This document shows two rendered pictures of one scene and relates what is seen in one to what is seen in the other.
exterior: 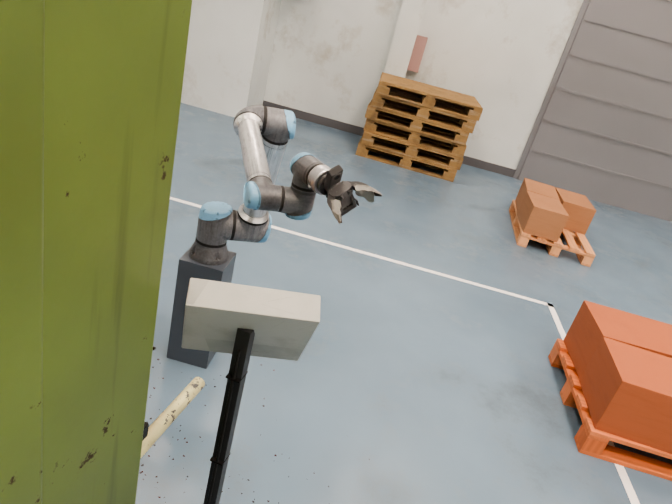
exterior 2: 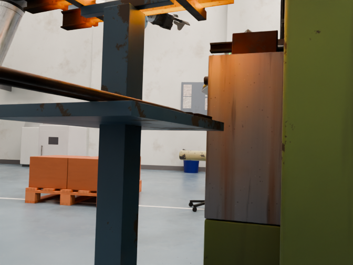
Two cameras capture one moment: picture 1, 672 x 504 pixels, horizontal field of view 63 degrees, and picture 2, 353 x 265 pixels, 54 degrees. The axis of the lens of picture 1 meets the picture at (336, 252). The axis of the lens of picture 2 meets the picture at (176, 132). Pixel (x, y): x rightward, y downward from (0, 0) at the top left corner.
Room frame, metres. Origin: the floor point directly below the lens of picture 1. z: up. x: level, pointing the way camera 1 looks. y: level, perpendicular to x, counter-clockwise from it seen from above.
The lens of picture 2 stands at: (1.32, 1.91, 0.67)
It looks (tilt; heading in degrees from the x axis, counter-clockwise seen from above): 2 degrees up; 276
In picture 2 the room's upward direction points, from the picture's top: 2 degrees clockwise
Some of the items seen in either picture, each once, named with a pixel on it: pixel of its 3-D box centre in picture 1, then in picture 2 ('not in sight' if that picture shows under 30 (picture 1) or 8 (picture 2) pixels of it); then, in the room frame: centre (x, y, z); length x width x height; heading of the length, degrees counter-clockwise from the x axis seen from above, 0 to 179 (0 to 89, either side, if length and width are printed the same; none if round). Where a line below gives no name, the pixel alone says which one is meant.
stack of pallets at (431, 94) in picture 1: (417, 125); not in sight; (7.52, -0.62, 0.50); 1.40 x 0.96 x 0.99; 88
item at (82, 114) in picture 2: not in sight; (121, 120); (1.50, 1.25, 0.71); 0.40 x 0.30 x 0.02; 72
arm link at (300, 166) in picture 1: (309, 170); not in sight; (1.75, 0.16, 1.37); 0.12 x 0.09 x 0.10; 41
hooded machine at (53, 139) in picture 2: not in sight; (63, 140); (4.08, -4.19, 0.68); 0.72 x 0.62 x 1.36; 89
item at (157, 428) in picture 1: (163, 422); (228, 156); (1.26, 0.38, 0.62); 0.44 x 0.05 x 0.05; 169
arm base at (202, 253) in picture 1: (210, 247); not in sight; (2.38, 0.61, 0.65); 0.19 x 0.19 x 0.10
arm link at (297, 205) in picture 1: (298, 199); not in sight; (1.75, 0.17, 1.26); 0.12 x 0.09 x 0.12; 112
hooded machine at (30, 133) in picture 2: not in sight; (40, 138); (5.80, -6.64, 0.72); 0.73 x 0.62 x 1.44; 178
